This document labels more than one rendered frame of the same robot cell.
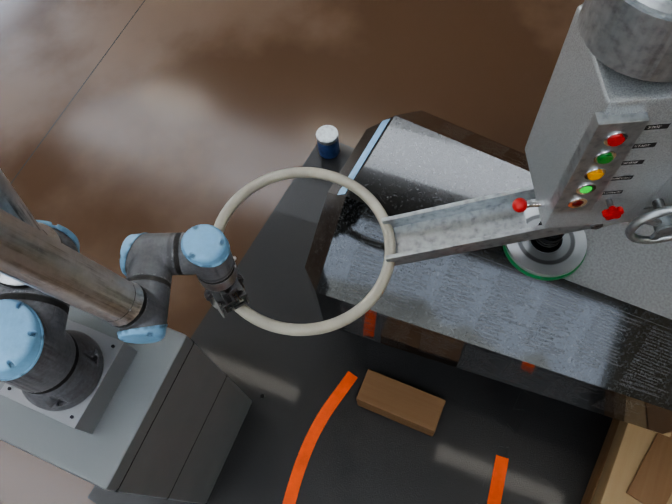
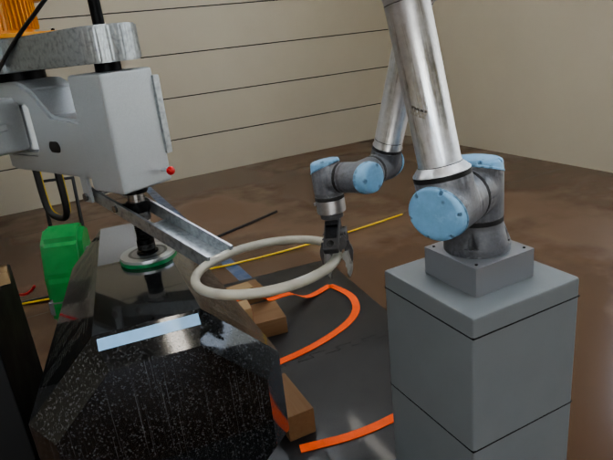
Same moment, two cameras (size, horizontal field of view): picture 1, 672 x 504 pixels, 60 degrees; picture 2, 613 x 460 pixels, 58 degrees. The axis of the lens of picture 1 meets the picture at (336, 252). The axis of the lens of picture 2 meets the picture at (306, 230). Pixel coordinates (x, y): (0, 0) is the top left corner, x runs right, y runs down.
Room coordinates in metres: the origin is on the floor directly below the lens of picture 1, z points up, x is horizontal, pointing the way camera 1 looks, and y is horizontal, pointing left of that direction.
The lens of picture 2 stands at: (1.96, 1.12, 1.58)
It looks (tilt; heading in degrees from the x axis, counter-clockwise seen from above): 20 degrees down; 214
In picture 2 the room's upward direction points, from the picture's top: 6 degrees counter-clockwise
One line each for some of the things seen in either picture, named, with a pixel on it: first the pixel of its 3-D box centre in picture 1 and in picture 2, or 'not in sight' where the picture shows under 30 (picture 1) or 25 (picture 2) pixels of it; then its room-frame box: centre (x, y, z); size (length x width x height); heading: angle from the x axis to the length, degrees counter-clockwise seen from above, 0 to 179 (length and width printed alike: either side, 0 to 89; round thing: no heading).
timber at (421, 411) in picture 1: (400, 402); (286, 405); (0.41, -0.14, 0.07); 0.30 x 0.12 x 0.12; 58
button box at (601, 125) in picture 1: (592, 166); (156, 114); (0.52, -0.48, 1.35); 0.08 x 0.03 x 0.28; 84
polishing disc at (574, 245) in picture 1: (545, 240); (148, 253); (0.63, -0.56, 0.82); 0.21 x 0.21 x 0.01
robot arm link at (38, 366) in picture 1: (21, 342); (474, 185); (0.46, 0.68, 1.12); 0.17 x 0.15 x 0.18; 173
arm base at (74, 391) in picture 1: (53, 364); (476, 230); (0.45, 0.68, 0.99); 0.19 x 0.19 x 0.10
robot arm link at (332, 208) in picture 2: (218, 269); (329, 205); (0.58, 0.27, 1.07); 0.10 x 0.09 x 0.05; 114
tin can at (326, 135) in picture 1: (328, 142); not in sight; (1.62, -0.05, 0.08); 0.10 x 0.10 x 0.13
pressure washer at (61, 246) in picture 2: not in sight; (66, 249); (0.08, -2.03, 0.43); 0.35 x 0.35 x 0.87; 38
